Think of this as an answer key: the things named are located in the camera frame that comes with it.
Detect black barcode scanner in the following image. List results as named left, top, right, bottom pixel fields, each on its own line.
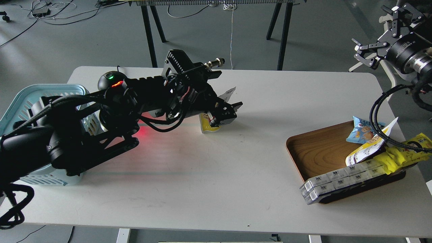
left=98, top=66, right=127, bottom=90

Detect black table legs right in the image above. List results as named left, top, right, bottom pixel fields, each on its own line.
left=266, top=1, right=294, bottom=71

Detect light blue plastic basket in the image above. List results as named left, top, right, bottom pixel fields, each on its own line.
left=0, top=84, right=89, bottom=186

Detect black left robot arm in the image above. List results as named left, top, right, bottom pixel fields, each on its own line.
left=1, top=49, right=243, bottom=230

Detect black table legs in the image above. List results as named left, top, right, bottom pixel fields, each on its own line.
left=266, top=1, right=294, bottom=71
left=140, top=4, right=167, bottom=68

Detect silver boxed snack pack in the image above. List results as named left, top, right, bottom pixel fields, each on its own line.
left=299, top=159, right=386, bottom=205

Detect brown wooden tray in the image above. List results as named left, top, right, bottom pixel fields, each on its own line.
left=286, top=121, right=406, bottom=204

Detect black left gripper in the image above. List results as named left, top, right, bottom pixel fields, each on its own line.
left=161, top=49, right=243, bottom=127

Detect black table legs left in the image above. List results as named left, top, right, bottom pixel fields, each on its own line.
left=140, top=4, right=167, bottom=68

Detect yellow snack bar package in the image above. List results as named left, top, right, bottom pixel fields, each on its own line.
left=373, top=133, right=432, bottom=175

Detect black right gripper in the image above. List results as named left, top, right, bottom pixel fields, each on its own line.
left=352, top=3, right=429, bottom=75

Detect blue snack bag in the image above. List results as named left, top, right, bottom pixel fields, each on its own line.
left=346, top=116, right=376, bottom=144

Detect white hanging cable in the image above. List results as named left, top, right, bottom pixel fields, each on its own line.
left=223, top=3, right=237, bottom=70

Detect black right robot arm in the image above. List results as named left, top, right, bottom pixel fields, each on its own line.
left=352, top=2, right=432, bottom=153

